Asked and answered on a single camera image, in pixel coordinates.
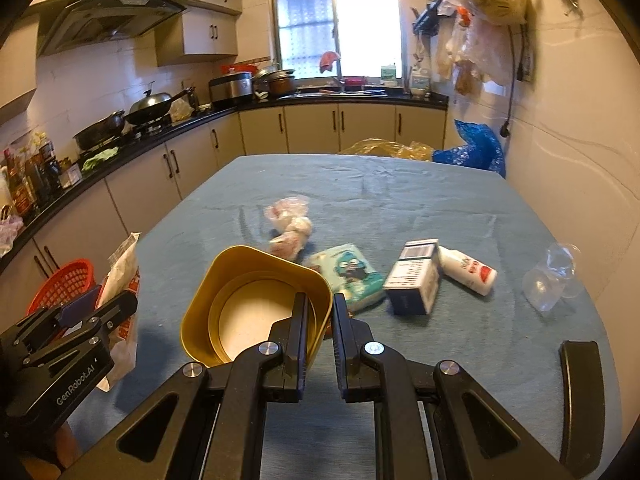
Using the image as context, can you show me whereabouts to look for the clear plastic cup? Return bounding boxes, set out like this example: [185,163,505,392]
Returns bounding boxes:
[522,242,583,313]

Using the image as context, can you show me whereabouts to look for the clear bag beside wok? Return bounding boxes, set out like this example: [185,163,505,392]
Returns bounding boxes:
[169,96,197,122]

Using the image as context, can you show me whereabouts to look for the blue plastic bag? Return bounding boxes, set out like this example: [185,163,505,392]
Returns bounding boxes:
[432,119,507,178]

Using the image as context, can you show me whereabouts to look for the orange plastic basket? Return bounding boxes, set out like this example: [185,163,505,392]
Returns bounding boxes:
[27,259,96,318]

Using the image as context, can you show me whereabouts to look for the gold square tin container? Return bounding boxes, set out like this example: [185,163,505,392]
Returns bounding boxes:
[180,245,333,368]

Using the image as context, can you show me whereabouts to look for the black chair back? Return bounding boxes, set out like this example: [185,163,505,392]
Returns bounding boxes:
[559,340,601,478]

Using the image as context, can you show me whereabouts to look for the black kitchen counter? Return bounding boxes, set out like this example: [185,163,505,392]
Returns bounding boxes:
[0,91,448,261]

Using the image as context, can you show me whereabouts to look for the small beige wall cabinet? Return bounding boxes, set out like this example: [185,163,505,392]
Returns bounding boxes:
[155,10,239,67]

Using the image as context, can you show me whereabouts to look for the round gold tin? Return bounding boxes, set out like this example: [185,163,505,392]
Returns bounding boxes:
[209,271,321,363]

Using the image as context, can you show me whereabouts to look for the black gas stove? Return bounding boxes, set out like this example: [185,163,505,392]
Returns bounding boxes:
[77,121,173,153]

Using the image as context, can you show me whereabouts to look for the yellow cap cola bottle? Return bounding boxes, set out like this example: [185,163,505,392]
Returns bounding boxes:
[37,132,63,193]

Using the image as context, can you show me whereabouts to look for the beige base cabinets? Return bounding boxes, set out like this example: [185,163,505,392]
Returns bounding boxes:
[0,102,448,321]

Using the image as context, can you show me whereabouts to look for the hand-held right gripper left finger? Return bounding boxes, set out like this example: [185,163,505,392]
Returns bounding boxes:
[60,291,311,480]

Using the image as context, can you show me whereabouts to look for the kitchen window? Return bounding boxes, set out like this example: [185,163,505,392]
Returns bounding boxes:
[269,0,402,82]

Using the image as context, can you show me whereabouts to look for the crumpled clear plastic bag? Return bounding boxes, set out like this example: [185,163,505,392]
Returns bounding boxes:
[0,215,25,257]

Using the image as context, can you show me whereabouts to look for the black frying pan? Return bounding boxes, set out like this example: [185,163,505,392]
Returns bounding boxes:
[73,110,127,150]

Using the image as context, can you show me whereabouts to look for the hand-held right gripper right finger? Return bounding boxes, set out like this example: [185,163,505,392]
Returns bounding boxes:
[331,291,576,480]

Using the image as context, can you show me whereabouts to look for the white spray bottle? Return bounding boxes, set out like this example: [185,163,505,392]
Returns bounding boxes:
[439,246,498,297]

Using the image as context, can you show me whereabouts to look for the clear plastic bag trash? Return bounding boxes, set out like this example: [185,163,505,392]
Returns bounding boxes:
[95,232,142,392]

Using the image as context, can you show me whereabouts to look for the red label sauce bottle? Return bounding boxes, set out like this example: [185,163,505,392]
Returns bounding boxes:
[4,147,32,215]

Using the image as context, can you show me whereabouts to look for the wok with lid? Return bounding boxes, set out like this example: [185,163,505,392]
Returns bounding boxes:
[124,87,197,125]

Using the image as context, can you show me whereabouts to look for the white detergent jug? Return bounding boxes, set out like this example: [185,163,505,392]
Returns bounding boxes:
[409,64,432,97]

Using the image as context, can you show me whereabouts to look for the teal cartoon tissue pack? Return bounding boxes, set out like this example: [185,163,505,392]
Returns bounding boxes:
[306,244,387,313]

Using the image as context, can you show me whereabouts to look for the dark soy sauce bottle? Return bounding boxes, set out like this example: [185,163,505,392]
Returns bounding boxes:
[25,152,51,201]

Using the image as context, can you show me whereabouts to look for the blue white carton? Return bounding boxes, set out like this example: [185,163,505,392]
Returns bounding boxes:
[382,239,442,317]

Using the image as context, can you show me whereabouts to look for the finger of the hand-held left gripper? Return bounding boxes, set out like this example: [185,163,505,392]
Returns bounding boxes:
[10,286,102,349]
[22,290,139,369]

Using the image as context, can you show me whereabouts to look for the yellow plastic bag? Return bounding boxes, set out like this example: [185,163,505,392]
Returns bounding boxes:
[339,138,435,162]

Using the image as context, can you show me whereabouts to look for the green vegetables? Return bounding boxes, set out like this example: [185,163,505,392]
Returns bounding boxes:
[81,146,121,172]

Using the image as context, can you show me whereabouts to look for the blue tablecloth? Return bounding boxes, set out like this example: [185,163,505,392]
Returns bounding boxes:
[82,154,615,480]

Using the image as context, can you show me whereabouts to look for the black cable with plug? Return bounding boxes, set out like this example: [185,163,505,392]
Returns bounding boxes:
[502,25,528,140]

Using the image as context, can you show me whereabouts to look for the steel rice cooker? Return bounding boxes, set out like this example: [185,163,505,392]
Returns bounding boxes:
[208,72,254,107]

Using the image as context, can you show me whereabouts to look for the stacked cooking pots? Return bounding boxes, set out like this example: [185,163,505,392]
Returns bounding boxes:
[252,66,297,100]

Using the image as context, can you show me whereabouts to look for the grey range hood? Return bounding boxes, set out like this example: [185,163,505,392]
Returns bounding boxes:
[36,0,190,57]

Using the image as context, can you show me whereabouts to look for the black wall utensil rack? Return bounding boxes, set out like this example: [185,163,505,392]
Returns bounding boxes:
[411,0,446,33]

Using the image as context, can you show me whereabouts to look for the knotted white pink plastic bag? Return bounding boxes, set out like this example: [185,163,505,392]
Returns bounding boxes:
[264,195,313,261]

